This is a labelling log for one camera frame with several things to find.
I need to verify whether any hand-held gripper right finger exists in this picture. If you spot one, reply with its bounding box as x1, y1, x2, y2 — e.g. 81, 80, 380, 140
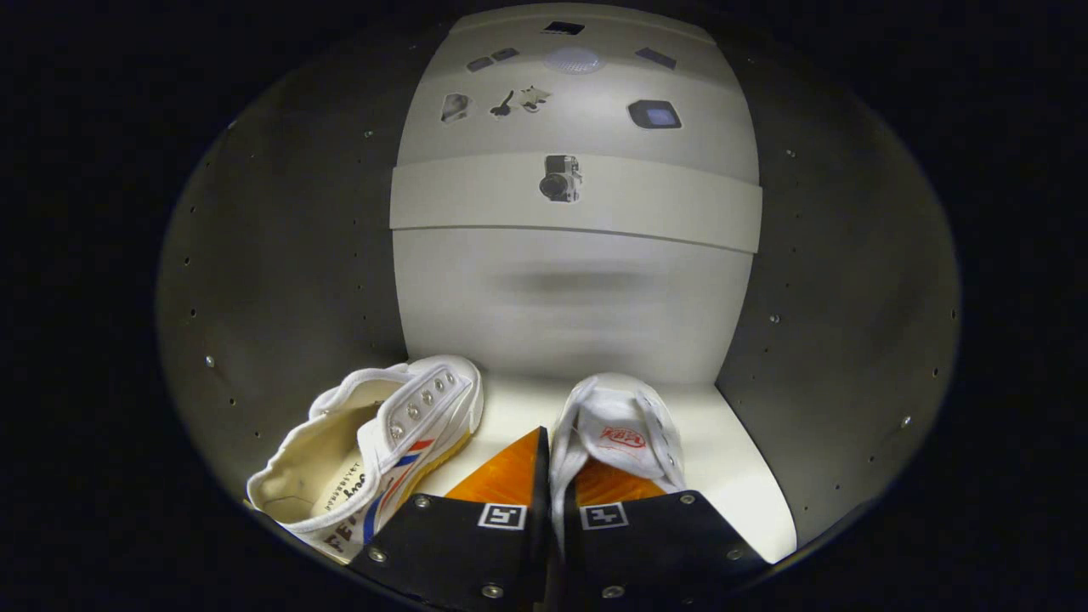
561, 459, 770, 612

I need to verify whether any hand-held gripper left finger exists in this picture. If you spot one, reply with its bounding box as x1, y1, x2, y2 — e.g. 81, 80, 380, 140
348, 425, 552, 612

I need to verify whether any white shoe red logo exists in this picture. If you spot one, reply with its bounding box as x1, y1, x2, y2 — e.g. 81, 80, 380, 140
548, 372, 688, 553

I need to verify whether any white shoe yellow sole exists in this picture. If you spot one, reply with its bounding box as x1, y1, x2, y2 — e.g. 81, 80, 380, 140
246, 354, 485, 564

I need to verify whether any grey shoe cabinet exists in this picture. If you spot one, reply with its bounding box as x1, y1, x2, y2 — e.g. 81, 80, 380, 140
156, 0, 963, 587

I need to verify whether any round white puck light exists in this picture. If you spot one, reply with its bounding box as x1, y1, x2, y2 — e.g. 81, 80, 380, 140
544, 46, 606, 76

